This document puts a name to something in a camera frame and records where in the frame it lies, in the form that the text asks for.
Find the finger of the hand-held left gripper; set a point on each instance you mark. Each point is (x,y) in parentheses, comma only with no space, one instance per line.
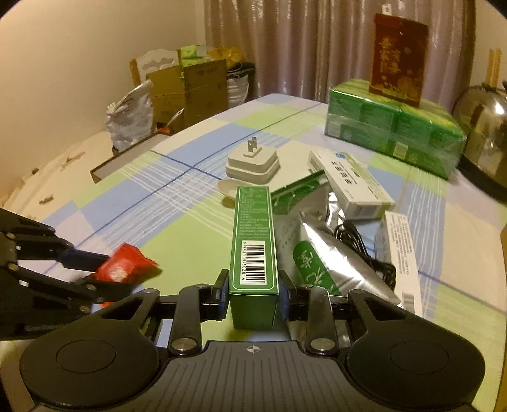
(99,291)
(81,258)

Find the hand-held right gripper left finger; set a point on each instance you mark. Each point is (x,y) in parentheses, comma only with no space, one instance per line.
(224,291)

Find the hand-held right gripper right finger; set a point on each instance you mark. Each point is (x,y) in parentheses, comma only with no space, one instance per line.
(284,293)

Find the red snack packet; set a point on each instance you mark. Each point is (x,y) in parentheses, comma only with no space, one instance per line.
(126,261)

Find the long green carton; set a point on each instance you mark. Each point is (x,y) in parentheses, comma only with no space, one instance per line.
(253,237)

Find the silver green tea pouch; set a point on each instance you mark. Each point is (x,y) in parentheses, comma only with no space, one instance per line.
(336,261)
(293,194)

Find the white plastic spoon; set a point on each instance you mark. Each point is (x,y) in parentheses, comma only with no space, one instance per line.
(227,188)

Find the checked tablecloth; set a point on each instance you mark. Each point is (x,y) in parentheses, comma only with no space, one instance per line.
(138,206)

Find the beige patterned cloth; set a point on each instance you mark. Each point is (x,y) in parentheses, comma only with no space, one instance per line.
(43,174)

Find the low brown cardboard box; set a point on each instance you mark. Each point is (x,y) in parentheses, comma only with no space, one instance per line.
(130,152)

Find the white medicine box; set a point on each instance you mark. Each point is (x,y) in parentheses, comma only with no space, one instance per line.
(350,182)
(400,253)

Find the white power adapter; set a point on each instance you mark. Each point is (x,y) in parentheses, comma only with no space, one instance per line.
(251,164)

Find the silver plastic bag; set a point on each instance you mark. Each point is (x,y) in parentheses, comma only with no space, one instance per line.
(128,119)

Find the tall open cardboard box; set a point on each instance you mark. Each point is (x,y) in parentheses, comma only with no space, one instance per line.
(186,91)

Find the green tissue multipack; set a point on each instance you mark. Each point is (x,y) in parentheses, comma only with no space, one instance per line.
(392,126)

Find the black and white bag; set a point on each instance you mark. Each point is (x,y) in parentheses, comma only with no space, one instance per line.
(239,85)

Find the yellow plastic bag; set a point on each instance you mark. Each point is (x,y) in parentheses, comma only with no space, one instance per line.
(227,55)

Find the beige curtain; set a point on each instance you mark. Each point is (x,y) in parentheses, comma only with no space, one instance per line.
(309,43)

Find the stainless steel kettle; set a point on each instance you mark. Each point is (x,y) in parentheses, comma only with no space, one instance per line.
(485,130)

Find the red gift box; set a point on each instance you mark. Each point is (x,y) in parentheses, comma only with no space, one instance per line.
(398,59)

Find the wooden sticks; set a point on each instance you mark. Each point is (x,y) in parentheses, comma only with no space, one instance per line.
(494,67)

